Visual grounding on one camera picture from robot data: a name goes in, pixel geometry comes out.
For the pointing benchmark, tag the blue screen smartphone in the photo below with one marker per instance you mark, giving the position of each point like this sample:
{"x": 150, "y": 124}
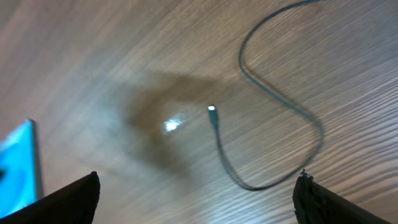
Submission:
{"x": 21, "y": 176}

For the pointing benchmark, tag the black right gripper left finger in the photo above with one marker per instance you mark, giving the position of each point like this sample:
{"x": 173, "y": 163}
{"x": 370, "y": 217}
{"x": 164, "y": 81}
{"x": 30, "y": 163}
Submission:
{"x": 75, "y": 203}

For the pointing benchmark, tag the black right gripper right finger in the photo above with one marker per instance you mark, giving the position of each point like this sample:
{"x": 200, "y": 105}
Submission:
{"x": 314, "y": 204}

